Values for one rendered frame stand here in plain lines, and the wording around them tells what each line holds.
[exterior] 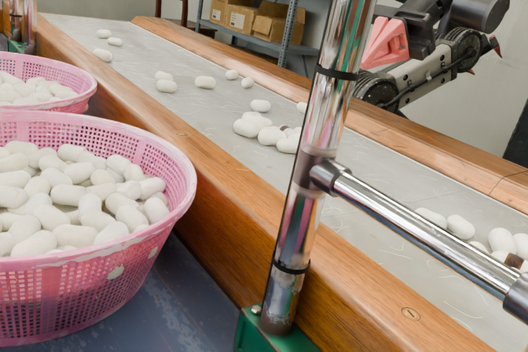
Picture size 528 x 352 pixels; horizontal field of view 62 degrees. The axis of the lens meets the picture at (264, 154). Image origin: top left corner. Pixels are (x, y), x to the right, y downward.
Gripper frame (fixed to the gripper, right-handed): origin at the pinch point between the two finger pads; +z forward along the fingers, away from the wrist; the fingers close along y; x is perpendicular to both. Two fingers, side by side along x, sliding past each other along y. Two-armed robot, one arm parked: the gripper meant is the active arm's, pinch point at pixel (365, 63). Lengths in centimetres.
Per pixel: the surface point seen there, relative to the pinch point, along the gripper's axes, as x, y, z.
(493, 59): 127, -70, -141
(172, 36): 10, -72, 2
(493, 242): 0.9, 29.1, 15.4
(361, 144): 8.5, 3.6, 8.0
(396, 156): 10.0, 8.5, 6.3
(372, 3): -27.9, 26.6, 20.9
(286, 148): -2.2, 4.0, 19.3
